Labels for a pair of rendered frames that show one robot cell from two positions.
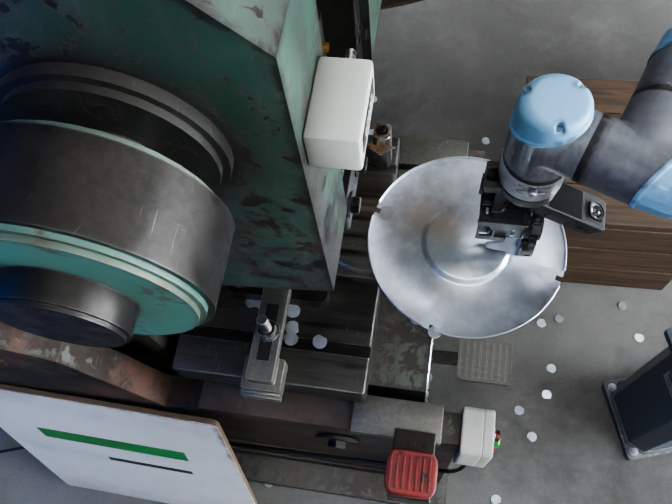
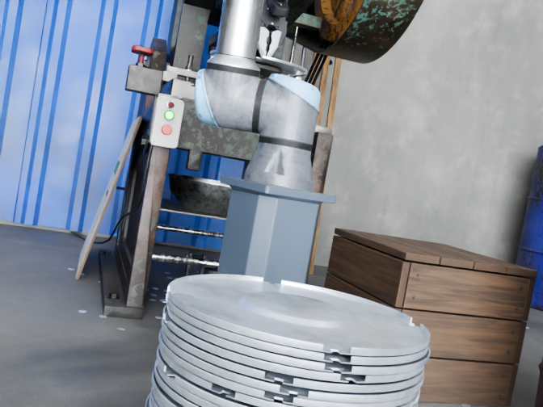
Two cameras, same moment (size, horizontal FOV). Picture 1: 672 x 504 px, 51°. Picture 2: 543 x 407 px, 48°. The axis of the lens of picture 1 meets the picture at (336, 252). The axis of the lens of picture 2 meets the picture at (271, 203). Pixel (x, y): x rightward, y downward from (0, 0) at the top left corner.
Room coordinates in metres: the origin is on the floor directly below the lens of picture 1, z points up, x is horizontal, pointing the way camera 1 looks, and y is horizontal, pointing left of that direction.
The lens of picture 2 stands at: (-0.61, -1.73, 0.48)
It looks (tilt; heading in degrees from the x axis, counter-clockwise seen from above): 3 degrees down; 53
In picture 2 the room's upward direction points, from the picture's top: 10 degrees clockwise
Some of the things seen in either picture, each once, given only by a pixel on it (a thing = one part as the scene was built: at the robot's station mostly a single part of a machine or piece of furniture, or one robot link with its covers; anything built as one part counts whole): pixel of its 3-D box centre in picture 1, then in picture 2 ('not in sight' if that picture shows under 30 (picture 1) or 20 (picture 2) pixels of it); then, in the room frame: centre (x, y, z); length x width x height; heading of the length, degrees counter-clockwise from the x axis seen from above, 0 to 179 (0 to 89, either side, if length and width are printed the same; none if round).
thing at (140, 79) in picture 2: (410, 470); (141, 98); (0.11, -0.04, 0.62); 0.10 x 0.06 x 0.20; 160
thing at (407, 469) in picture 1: (410, 475); (141, 60); (0.09, -0.04, 0.72); 0.07 x 0.06 x 0.08; 70
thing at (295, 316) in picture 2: not in sight; (297, 308); (-0.17, -1.21, 0.33); 0.29 x 0.29 x 0.01
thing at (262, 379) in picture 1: (266, 336); (186, 69); (0.32, 0.12, 0.76); 0.17 x 0.06 x 0.10; 160
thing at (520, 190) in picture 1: (532, 169); not in sight; (0.37, -0.24, 1.02); 0.08 x 0.08 x 0.05
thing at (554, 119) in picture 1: (548, 131); not in sight; (0.37, -0.25, 1.09); 0.09 x 0.08 x 0.11; 49
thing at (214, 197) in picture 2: not in sight; (215, 196); (0.48, 0.07, 0.36); 0.34 x 0.34 x 0.10
